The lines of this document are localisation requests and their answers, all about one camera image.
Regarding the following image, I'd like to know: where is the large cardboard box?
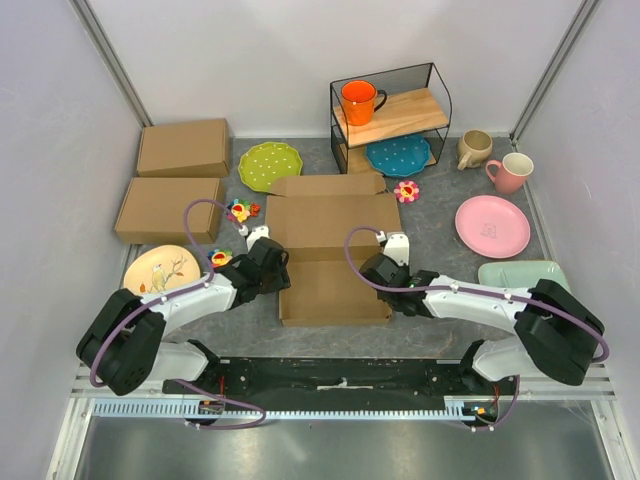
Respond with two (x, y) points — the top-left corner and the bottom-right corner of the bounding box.
(265, 173), (402, 327)

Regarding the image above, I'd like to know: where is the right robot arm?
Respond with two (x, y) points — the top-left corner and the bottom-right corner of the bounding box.
(358, 253), (606, 386)

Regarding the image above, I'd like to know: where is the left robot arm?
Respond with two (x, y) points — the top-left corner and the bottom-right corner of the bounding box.
(76, 237), (290, 396)

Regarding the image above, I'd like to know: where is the closed cardboard box rear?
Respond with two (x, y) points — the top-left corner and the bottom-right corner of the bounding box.
(136, 118), (231, 178)

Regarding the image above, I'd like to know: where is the closed cardboard box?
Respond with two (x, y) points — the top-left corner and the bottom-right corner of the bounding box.
(136, 118), (231, 178)
(115, 177), (225, 245)

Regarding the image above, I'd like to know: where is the closed cardboard box front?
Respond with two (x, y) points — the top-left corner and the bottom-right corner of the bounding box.
(115, 177), (225, 245)

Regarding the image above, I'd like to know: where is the rainbow flower toy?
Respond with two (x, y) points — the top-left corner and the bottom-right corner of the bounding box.
(226, 198), (261, 224)
(207, 248), (233, 269)

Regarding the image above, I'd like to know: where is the green dotted plate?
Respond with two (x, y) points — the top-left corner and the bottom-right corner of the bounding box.
(238, 141), (303, 193)

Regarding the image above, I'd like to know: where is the pink flower toy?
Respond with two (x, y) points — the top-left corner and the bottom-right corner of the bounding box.
(393, 180), (420, 204)

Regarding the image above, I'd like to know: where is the blue dotted plate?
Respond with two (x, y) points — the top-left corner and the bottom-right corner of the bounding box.
(365, 134), (431, 178)

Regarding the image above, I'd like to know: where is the orange mug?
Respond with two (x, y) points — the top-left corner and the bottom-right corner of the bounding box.
(341, 80), (387, 126)

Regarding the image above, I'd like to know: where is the beige bird plate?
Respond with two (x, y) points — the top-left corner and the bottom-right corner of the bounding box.
(122, 245), (201, 295)

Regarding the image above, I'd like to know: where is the pink round plate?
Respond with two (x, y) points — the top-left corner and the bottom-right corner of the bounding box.
(454, 195), (531, 259)

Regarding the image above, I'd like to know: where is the beige ceramic mug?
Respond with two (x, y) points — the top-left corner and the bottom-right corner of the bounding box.
(457, 129), (493, 170)

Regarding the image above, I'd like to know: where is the mint rectangular plate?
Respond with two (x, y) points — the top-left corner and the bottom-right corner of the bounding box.
(477, 260), (571, 292)

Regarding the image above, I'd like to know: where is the pink mug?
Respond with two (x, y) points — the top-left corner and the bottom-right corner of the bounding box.
(485, 152), (534, 195)

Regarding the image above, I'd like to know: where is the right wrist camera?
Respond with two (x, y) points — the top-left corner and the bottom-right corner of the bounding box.
(376, 231), (410, 266)

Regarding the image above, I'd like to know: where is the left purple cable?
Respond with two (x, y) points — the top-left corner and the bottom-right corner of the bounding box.
(88, 197), (249, 389)

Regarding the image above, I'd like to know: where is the black wire wooden shelf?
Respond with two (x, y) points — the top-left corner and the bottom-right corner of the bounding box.
(329, 62), (453, 174)

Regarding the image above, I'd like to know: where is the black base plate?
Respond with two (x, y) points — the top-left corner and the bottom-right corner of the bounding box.
(193, 357), (515, 410)

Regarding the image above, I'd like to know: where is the grey cable duct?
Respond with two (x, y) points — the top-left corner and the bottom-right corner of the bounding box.
(92, 399), (499, 423)

